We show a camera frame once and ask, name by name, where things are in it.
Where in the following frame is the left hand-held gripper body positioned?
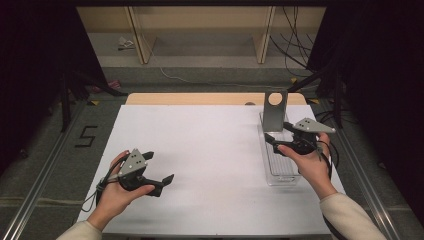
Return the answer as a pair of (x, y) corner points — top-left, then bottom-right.
(116, 148), (158, 193)

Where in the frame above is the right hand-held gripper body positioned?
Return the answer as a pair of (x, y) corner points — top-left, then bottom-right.
(285, 117), (337, 157)

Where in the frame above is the clear plastic box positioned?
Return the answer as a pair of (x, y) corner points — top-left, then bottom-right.
(257, 111), (303, 187)

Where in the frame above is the person's right hand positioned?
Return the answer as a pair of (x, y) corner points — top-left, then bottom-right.
(277, 131), (339, 201)

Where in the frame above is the person's left hand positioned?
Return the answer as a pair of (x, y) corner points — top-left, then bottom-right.
(86, 149), (156, 232)

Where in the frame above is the black tripod stand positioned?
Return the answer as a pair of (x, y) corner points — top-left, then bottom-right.
(286, 61), (345, 130)
(57, 64), (129, 133)

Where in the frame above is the white table mat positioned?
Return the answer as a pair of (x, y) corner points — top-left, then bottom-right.
(76, 104), (346, 236)

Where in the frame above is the pink cloth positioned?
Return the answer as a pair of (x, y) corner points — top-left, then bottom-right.
(92, 79), (122, 94)

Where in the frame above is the black curtain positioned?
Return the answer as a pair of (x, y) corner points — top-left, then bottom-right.
(305, 0), (424, 228)
(0, 0), (108, 176)

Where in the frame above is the crumpled white paper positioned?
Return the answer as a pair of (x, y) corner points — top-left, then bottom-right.
(117, 36), (136, 51)

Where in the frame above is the beige wooden desk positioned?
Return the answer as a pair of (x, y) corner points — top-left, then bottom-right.
(75, 5), (327, 65)

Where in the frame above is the right hand-held gripper cable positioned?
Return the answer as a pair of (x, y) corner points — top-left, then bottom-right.
(315, 139), (338, 240)

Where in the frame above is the hand-held gripper cable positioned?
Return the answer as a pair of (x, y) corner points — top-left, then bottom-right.
(80, 154), (130, 214)
(315, 139), (338, 240)

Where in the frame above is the left hand-held gripper cable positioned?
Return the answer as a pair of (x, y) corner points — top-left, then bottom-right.
(80, 154), (130, 214)

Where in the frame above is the bundle of black cables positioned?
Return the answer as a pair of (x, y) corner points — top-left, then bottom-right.
(268, 5), (317, 78)

